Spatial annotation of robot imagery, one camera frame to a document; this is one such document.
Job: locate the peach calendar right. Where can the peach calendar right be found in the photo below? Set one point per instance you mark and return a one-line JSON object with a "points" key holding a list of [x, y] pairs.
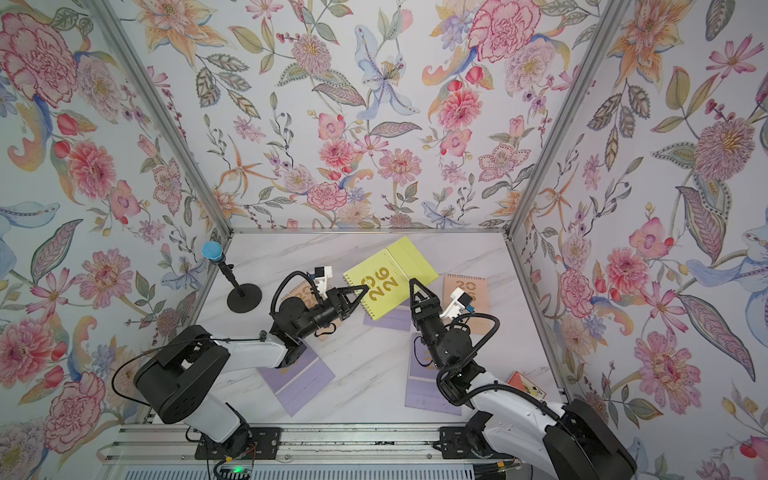
{"points": [[476, 287]]}

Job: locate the purple calendar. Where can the purple calendar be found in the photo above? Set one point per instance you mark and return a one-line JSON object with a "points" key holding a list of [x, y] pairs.
{"points": [[295, 386], [398, 318], [421, 390]]}

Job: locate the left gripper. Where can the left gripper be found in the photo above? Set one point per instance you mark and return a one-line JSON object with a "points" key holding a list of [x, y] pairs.
{"points": [[336, 301]]}

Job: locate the peach calendar left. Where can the peach calendar left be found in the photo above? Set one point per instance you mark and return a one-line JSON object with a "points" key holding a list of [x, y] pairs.
{"points": [[303, 292]]}

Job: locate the aluminium mounting rail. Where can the aluminium mounting rail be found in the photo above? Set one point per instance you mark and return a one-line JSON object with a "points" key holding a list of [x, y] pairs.
{"points": [[317, 444]]}

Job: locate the blue microphone on stand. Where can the blue microphone on stand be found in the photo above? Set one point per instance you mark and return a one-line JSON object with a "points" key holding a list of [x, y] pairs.
{"points": [[244, 297]]}

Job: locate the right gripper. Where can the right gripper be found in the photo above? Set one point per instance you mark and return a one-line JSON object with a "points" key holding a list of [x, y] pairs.
{"points": [[425, 316]]}

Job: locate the yellow-green calendar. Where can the yellow-green calendar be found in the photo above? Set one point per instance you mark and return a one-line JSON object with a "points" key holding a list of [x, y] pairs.
{"points": [[387, 275]]}

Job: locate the red orange small box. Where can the red orange small box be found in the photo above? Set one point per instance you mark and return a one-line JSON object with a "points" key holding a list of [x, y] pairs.
{"points": [[523, 383]]}

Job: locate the peach calendar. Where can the peach calendar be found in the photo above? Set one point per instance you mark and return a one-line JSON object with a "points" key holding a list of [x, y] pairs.
{"points": [[476, 287], [303, 292]]}

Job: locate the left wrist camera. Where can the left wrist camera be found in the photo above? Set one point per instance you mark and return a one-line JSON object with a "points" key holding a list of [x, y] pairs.
{"points": [[320, 279]]}

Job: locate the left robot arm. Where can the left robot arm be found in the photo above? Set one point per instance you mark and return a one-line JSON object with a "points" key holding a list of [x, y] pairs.
{"points": [[178, 381]]}

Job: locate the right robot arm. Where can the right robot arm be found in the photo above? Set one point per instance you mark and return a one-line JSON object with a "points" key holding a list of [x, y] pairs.
{"points": [[566, 441]]}

